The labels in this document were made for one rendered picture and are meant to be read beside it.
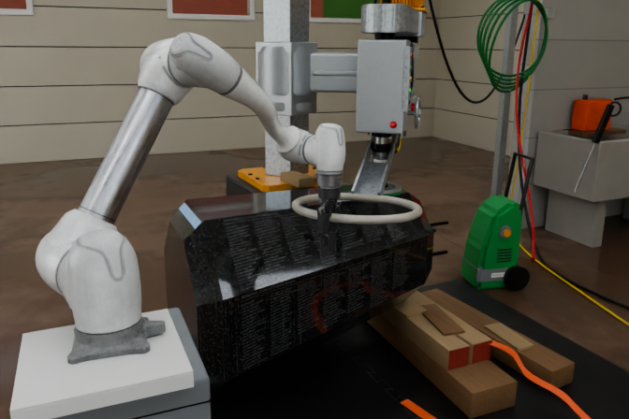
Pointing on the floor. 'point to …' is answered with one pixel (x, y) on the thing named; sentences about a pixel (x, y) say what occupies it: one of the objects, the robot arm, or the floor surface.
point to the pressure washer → (497, 240)
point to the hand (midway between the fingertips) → (328, 244)
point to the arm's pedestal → (181, 409)
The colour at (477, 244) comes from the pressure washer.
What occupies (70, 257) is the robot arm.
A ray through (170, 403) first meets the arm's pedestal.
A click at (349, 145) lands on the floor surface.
